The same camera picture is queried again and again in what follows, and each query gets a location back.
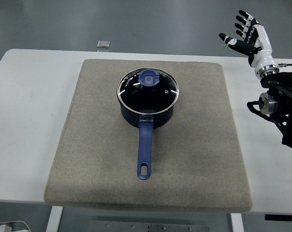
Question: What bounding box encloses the beige fabric mat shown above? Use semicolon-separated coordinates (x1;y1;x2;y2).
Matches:
44;58;253;213

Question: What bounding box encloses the white table leg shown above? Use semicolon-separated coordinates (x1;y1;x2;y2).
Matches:
230;213;245;232
45;205;64;232

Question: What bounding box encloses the white cable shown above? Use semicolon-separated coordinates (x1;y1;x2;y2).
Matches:
0;219;32;232

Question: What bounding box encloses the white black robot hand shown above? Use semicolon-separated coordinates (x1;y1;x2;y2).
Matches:
219;9;277;78

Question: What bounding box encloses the grey metal plate with screws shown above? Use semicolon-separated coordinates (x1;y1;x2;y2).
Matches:
88;220;209;232

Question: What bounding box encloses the small silver floor plate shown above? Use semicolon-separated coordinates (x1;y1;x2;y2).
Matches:
97;40;111;52

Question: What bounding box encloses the black table control panel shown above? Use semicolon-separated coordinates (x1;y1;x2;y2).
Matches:
264;214;292;221

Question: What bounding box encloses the glass lid with blue knob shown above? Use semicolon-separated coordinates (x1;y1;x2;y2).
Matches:
116;68;179;115

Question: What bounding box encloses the dark saucepan with blue handle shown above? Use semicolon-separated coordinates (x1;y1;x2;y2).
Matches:
117;91;178;181

